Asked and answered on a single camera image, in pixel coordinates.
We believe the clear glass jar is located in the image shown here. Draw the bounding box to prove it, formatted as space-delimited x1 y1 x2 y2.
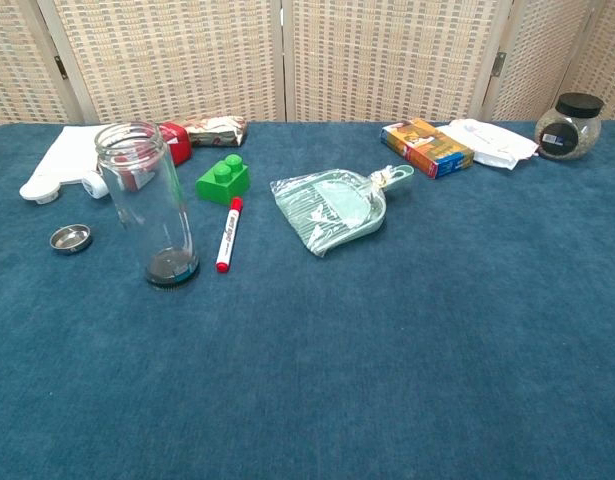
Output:
94 121 202 292

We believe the mint dustpan in plastic bag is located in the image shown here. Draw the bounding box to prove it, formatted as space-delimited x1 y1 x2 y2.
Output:
269 164 416 259

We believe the red white marker pen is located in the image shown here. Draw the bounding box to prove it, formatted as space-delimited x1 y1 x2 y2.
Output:
215 196 244 274

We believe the green toy building block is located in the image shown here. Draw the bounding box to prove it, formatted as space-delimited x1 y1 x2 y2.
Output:
195 153 251 206

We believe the blue table cloth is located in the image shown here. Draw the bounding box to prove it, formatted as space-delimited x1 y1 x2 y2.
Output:
0 119 615 480

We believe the brown snack package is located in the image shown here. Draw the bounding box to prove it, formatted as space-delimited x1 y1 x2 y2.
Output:
180 115 249 149

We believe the orange cardboard box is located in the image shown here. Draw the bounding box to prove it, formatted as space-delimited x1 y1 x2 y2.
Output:
380 117 476 180

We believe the red juice bottle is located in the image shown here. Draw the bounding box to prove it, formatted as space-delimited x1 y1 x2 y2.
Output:
81 121 194 200

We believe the white pink tissue pack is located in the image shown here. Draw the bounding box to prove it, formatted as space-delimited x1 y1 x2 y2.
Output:
435 118 541 172

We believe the woven folding screen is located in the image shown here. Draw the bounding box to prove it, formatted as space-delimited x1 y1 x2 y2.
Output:
0 0 615 130

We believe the white notebook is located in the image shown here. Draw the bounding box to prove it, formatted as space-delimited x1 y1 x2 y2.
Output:
28 124 113 187

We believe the glass jar with black lid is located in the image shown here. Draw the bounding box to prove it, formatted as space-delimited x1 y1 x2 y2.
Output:
534 92 606 162

